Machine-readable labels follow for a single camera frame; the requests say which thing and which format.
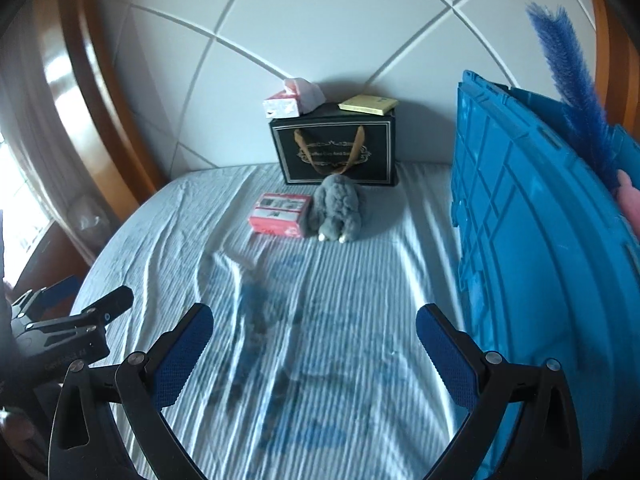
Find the blue plastic storage container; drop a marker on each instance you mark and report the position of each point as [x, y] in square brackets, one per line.
[540, 260]

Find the clear plastic bag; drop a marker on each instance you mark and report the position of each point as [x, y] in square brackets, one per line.
[87, 217]

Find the person's left hand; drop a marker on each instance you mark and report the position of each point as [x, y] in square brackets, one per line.
[15, 432]

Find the pink tissue pack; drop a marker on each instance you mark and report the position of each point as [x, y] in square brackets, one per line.
[295, 97]

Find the yellow sticky notepad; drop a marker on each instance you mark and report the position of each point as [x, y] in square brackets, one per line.
[367, 104]

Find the red pink carton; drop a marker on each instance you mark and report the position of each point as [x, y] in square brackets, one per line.
[277, 215]

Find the sheer curtain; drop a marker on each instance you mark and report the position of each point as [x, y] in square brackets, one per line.
[25, 135]

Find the pink pig plush blue body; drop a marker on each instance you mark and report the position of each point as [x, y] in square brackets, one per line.
[631, 205]

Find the wooden headboard post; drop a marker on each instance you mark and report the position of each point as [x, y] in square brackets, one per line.
[90, 110]
[617, 50]

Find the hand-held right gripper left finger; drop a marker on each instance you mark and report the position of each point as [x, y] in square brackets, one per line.
[182, 360]

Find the blue feather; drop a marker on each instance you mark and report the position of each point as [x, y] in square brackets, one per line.
[575, 90]

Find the black gift box gold ribbon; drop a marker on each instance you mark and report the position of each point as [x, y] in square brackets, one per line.
[335, 145]

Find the white padded headboard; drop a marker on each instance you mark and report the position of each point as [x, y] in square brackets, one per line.
[325, 25]

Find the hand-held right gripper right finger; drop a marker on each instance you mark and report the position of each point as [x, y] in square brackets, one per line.
[447, 360]

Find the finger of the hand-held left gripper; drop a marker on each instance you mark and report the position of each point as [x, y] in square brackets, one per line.
[55, 292]
[110, 305]

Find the grey fluffy bunny plush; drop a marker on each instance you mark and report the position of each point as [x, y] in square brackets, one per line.
[337, 207]

